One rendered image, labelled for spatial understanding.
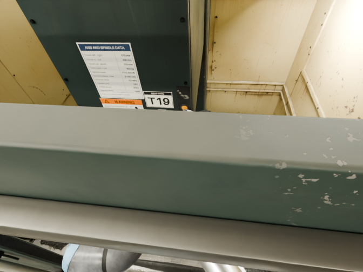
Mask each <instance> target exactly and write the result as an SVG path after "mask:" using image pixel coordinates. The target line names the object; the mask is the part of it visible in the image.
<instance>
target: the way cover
mask: <svg viewBox="0 0 363 272"><path fill-rule="evenodd" d="M175 259H176V261H175ZM179 260H180V261H179ZM138 261H145V262H153V263H160V264H168V265H173V266H180V267H188V268H196V269H203V267H202V266H201V264H200V262H199V261H194V260H185V259H178V258H173V257H171V258H170V257H165V256H160V257H159V256H158V255H150V254H141V256H140V258H139V259H138ZM188 264H189V265H188Z"/></svg>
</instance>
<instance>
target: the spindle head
mask: <svg viewBox="0 0 363 272"><path fill-rule="evenodd" d="M16 2H17V4H18V5H19V7H20V9H21V10H22V12H23V13H24V16H25V17H26V19H27V20H28V22H29V24H30V25H31V27H32V29H33V30H34V32H35V34H36V36H37V37H38V39H39V41H40V42H41V44H42V46H43V48H44V49H45V51H46V52H47V54H48V56H49V58H50V59H51V61H52V63H53V64H54V66H55V68H56V70H57V71H58V73H59V75H60V76H61V78H62V80H63V82H64V83H65V85H66V86H67V88H68V90H69V91H70V93H71V95H72V96H73V98H74V100H75V102H76V103H77V105H78V106H86V107H103V104H102V102H101V100H100V98H101V96H100V94H99V92H98V90H97V88H96V85H95V83H94V81H93V79H92V77H91V75H90V72H89V70H88V68H87V65H86V63H85V61H84V59H83V57H82V55H81V52H80V50H79V48H78V46H77V44H76V43H130V44H131V49H132V52H133V56H134V59H135V63H136V68H137V72H138V76H139V80H140V84H141V87H142V91H157V92H172V97H173V106H174V108H166V107H147V105H146V101H145V97H144V99H133V100H142V104H143V108H144V109H146V110H174V111H178V99H177V88H176V87H177V86H181V87H190V88H191V111H194V112H195V111H196V103H197V94H198V85H199V77H200V68H201V59H202V54H203V45H204V4H205V0H16ZM143 95H144V92H143ZM106 99H126V98H106Z"/></svg>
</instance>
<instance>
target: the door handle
mask: <svg viewBox="0 0 363 272"><path fill-rule="evenodd" d="M4 253H5V252H4V251H0V258H1V257H2V256H3V254H4ZM0 271H4V272H50V271H46V270H42V269H38V268H34V267H29V266H25V265H22V264H18V263H14V262H10V261H6V260H1V259H0ZM53 272H64V271H63V269H61V268H54V269H53Z"/></svg>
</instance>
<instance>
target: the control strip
mask: <svg viewBox="0 0 363 272"><path fill-rule="evenodd" d="M176 88H177V99H178V110H179V111H183V109H182V106H186V107H187V110H190V111H191V89H190V87H181V86H177V87H176Z"/></svg>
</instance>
